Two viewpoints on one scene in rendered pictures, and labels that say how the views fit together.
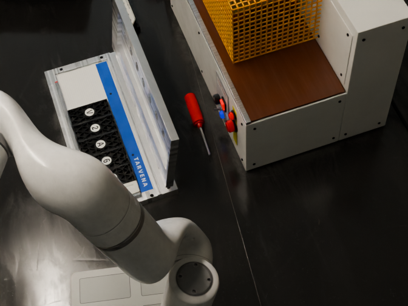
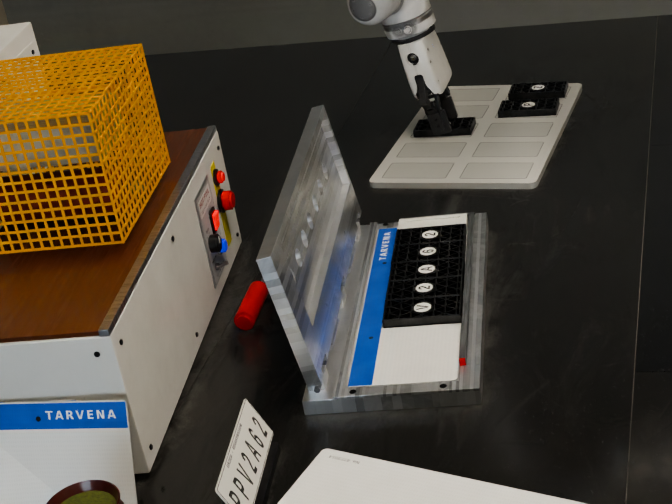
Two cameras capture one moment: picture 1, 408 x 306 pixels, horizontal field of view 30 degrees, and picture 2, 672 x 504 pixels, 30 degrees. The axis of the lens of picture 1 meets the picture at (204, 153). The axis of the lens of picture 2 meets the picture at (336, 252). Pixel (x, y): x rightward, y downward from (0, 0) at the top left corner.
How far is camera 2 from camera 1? 2.56 m
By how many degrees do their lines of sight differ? 93
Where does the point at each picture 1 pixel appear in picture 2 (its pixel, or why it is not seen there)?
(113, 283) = (484, 172)
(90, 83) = (397, 357)
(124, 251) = not seen: outside the picture
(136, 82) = (317, 270)
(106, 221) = not seen: outside the picture
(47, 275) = (569, 190)
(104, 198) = not seen: outside the picture
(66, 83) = (443, 364)
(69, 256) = (532, 202)
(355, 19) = (15, 30)
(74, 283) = (533, 176)
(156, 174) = (364, 241)
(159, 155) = (345, 196)
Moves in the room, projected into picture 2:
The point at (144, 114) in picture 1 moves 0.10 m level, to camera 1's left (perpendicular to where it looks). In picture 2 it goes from (334, 236) to (405, 239)
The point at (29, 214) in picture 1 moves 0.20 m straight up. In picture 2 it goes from (577, 241) to (566, 106)
